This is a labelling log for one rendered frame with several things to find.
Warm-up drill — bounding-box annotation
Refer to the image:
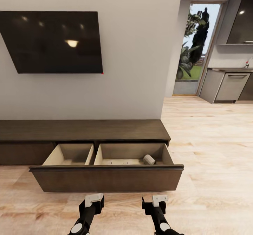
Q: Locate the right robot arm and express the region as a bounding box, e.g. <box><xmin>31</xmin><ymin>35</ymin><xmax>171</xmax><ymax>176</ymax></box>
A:
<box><xmin>142</xmin><ymin>195</ymin><xmax>184</xmax><ymax>235</ymax></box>

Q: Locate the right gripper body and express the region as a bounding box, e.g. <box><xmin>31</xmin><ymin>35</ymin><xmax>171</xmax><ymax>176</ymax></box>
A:
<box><xmin>145</xmin><ymin>201</ymin><xmax>166</xmax><ymax>219</ymax></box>

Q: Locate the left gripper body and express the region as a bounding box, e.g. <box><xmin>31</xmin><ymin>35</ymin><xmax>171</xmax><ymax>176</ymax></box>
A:
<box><xmin>79</xmin><ymin>200</ymin><xmax>102</xmax><ymax>220</ymax></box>

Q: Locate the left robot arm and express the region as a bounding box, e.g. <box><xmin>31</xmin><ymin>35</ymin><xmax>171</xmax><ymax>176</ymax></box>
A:
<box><xmin>70</xmin><ymin>193</ymin><xmax>104</xmax><ymax>235</ymax></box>

